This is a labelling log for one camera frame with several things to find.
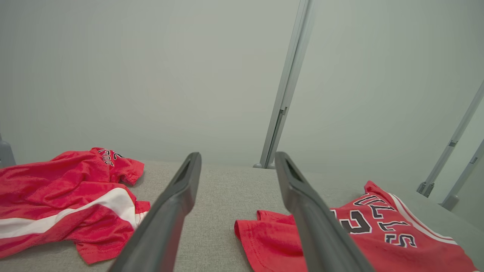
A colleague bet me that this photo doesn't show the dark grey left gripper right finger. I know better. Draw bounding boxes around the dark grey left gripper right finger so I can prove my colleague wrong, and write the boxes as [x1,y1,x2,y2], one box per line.
[275,151,375,272]

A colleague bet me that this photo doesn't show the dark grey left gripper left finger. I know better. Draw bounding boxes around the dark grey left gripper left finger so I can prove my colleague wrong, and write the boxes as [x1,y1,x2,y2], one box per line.
[108,152,202,272]

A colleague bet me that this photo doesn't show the red shorts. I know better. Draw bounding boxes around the red shorts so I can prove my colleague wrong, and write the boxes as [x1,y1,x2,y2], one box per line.
[234,181,479,272]

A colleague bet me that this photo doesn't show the red jersey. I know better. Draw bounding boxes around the red jersey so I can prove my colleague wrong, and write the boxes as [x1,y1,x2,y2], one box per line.
[0,147,151,265]

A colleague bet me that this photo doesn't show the grey partition leg with caster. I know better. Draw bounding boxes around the grey partition leg with caster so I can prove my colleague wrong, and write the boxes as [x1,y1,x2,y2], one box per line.
[0,134,16,168]

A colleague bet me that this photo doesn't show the grey metal partition post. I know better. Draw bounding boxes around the grey metal partition post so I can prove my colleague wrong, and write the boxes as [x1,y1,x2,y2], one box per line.
[417,81,484,198]
[441,140,484,211]

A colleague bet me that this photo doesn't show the grey partition post base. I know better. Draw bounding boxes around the grey partition post base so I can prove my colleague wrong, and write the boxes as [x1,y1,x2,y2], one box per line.
[253,0,315,169]

